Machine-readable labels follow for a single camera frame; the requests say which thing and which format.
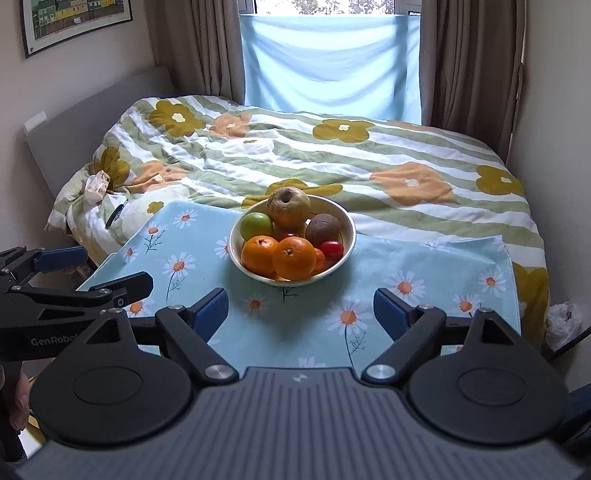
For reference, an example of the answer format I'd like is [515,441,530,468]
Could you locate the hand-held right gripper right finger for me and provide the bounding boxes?
[362,287,515,384]

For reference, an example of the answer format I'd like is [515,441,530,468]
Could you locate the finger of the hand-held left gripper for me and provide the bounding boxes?
[76,271,154,306]
[28,246,89,278]

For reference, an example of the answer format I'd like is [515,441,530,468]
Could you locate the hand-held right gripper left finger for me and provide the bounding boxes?
[85,288,240,385]

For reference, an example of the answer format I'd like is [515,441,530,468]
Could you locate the cream ceramic bowl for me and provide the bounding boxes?
[228,194,356,288]

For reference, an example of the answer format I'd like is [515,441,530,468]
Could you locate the orange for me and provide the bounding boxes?
[272,235,318,281]
[241,235,280,274]

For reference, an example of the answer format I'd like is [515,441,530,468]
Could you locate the green lime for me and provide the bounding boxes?
[240,212,274,241]

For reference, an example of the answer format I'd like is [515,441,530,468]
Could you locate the person's left hand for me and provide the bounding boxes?
[0,364,32,432]

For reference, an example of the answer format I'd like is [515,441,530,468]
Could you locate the white crumpled packet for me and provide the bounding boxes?
[84,171,111,204]

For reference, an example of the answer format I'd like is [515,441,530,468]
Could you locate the blue daisy print cloth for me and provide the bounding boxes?
[76,199,523,370]

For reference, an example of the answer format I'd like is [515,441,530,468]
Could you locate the brown kiwi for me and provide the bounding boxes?
[305,213,341,247]

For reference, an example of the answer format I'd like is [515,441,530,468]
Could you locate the yellow wrinkled apple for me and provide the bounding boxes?
[266,187,311,232]

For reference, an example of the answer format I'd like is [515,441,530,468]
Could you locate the grey headboard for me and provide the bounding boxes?
[23,66,177,198]

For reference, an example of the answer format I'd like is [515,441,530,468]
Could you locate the striped floral blanket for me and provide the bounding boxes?
[45,95,551,348]

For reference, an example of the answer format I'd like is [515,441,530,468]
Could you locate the clear plastic bag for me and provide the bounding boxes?
[546,302,584,352]

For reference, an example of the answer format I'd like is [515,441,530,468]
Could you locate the brown curtain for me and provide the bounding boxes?
[419,0,526,165]
[145,0,246,105]

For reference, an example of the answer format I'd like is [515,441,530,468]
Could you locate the light blue window sheet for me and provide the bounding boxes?
[240,13,422,125]

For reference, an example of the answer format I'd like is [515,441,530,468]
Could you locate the black cable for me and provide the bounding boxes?
[542,324,591,355]

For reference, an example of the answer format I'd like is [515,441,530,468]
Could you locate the framed wall poster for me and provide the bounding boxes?
[19,0,134,59]

